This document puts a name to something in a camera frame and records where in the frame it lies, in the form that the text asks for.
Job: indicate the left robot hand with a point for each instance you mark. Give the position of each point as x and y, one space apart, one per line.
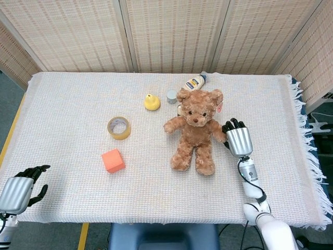
17 191

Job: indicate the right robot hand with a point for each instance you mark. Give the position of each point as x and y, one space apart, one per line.
238 140

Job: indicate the brown teddy bear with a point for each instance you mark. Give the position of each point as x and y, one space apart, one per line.
196 130

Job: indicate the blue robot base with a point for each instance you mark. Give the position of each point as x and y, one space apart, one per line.
162 236

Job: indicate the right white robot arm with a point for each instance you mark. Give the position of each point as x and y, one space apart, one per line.
260 203

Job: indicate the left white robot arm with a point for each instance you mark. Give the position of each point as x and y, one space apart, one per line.
6 229

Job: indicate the cream plastic lid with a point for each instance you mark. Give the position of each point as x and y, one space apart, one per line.
179 110

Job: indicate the white mayonnaise bottle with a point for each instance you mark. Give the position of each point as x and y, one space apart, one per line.
196 82

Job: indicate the small silver can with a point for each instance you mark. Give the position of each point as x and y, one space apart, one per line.
171 97

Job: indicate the yellow pear shaped toy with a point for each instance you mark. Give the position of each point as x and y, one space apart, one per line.
151 102

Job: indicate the orange foam cube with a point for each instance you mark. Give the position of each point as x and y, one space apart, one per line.
113 160

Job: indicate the woven checkered tablecloth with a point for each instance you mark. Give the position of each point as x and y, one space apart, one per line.
130 182

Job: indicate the clear packing tape roll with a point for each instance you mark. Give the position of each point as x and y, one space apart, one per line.
119 128

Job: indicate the woven folding screen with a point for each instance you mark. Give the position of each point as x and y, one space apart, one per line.
166 34

